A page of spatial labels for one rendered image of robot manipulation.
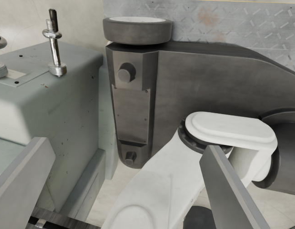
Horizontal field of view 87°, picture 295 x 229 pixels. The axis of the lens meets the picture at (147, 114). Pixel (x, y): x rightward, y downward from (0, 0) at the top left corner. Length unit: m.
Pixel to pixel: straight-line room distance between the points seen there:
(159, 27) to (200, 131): 0.27
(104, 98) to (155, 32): 0.70
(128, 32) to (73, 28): 0.82
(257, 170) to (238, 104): 0.19
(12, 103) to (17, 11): 0.95
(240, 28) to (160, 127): 0.41
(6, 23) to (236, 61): 1.44
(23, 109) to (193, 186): 0.51
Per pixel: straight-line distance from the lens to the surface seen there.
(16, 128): 0.65
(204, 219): 2.26
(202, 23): 0.61
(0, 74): 0.69
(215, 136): 0.39
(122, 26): 0.44
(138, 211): 0.25
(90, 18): 1.15
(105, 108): 1.10
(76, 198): 1.22
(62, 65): 0.69
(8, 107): 0.59
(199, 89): 0.49
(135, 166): 0.73
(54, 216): 0.68
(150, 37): 0.44
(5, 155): 0.68
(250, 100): 0.54
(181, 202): 0.32
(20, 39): 1.53
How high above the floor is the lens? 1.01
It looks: 53 degrees down
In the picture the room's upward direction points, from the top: 161 degrees counter-clockwise
